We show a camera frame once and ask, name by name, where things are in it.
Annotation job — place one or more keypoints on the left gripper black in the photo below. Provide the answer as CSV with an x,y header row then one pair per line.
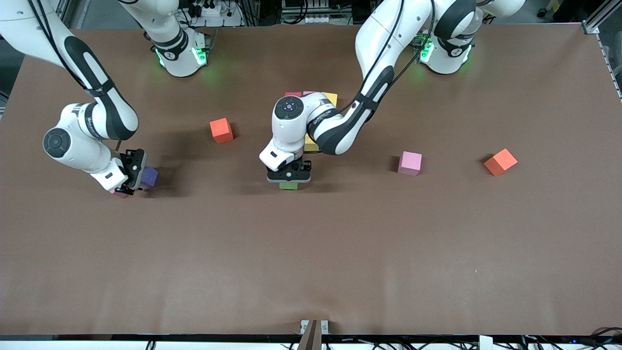
x,y
307,166

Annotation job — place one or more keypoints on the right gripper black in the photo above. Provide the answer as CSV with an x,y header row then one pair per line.
x,y
127,186

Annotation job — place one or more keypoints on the green foam cube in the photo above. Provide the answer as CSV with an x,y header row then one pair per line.
x,y
289,185

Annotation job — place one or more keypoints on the yellow foam cube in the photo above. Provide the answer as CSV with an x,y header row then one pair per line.
x,y
311,145
333,97

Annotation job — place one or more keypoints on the purple foam cube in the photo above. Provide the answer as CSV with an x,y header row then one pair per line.
x,y
150,177

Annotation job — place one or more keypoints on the left white Franka arm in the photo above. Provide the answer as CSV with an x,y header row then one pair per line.
x,y
290,108

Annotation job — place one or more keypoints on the right white Franka arm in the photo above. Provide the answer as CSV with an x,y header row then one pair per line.
x,y
57,142

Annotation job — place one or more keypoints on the orange foam cube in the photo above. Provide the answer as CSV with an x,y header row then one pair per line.
x,y
221,129
500,161

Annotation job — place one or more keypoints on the metal equipment rack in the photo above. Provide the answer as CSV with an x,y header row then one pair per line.
x,y
311,19

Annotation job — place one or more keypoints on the white table edge strip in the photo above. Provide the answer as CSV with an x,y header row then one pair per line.
x,y
97,345

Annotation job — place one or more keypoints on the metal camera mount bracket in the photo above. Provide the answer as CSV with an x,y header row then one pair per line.
x,y
313,335

